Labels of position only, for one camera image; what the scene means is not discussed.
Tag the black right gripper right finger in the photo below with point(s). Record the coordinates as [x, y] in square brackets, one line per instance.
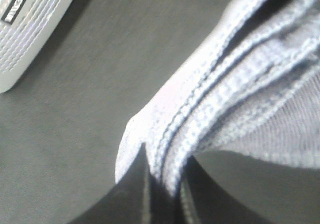
[202, 200]

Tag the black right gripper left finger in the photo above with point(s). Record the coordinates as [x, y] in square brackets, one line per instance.
[136, 198]

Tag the light purple towel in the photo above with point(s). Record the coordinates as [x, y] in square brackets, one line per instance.
[252, 87]

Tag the black fabric table mat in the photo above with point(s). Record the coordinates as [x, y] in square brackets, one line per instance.
[63, 121]

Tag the grey perforated plastic basket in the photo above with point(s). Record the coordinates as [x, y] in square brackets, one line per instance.
[25, 27]

